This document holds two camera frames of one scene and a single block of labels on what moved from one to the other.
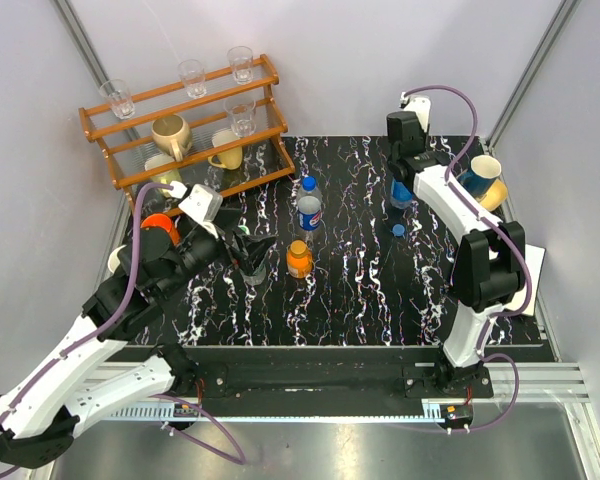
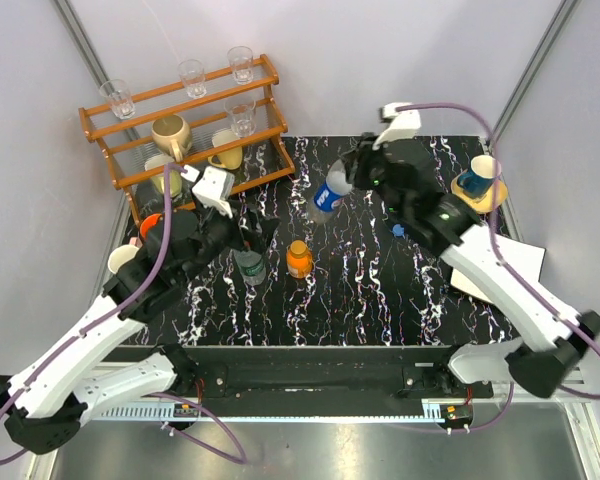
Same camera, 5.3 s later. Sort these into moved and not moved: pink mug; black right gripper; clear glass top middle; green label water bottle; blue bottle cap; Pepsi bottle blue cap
Moved: Pepsi bottle blue cap; black right gripper
Not moved: green label water bottle; blue bottle cap; pink mug; clear glass top middle
